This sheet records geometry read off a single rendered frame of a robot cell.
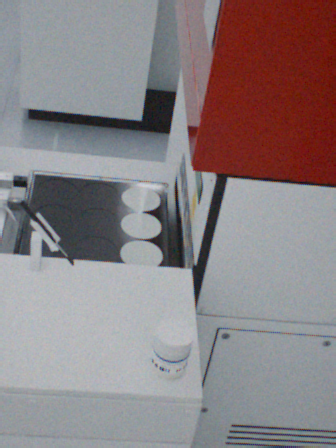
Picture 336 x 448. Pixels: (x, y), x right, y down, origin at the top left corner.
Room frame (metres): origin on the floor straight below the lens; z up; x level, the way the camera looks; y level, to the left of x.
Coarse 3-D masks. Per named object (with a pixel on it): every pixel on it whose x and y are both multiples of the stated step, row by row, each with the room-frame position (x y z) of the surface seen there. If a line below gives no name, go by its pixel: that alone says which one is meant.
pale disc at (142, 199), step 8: (128, 192) 1.48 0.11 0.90; (136, 192) 1.48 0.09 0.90; (144, 192) 1.49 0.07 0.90; (152, 192) 1.49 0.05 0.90; (128, 200) 1.44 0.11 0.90; (136, 200) 1.45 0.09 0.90; (144, 200) 1.45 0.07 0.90; (152, 200) 1.46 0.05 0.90; (136, 208) 1.42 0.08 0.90; (144, 208) 1.42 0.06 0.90; (152, 208) 1.43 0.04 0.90
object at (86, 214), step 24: (48, 192) 1.41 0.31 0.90; (72, 192) 1.43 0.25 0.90; (96, 192) 1.45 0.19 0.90; (120, 192) 1.47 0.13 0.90; (48, 216) 1.32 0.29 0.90; (72, 216) 1.34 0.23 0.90; (96, 216) 1.36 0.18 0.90; (120, 216) 1.37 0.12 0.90; (24, 240) 1.22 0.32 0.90; (72, 240) 1.25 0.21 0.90; (96, 240) 1.27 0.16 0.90; (120, 240) 1.28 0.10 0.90; (144, 240) 1.30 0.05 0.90
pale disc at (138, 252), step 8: (136, 240) 1.29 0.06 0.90; (128, 248) 1.26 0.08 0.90; (136, 248) 1.26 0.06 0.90; (144, 248) 1.27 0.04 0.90; (152, 248) 1.27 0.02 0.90; (128, 256) 1.23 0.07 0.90; (136, 256) 1.24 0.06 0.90; (144, 256) 1.24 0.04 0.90; (152, 256) 1.25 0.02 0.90; (160, 256) 1.25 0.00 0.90; (136, 264) 1.21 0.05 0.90; (144, 264) 1.21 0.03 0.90; (152, 264) 1.22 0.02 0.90
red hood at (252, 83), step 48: (192, 0) 1.57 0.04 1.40; (240, 0) 1.16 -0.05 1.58; (288, 0) 1.17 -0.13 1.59; (192, 48) 1.43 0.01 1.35; (240, 48) 1.16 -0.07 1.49; (288, 48) 1.17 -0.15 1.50; (192, 96) 1.31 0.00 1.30; (240, 96) 1.16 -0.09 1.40; (288, 96) 1.17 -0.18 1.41; (192, 144) 1.19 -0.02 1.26; (240, 144) 1.16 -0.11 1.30; (288, 144) 1.18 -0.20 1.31
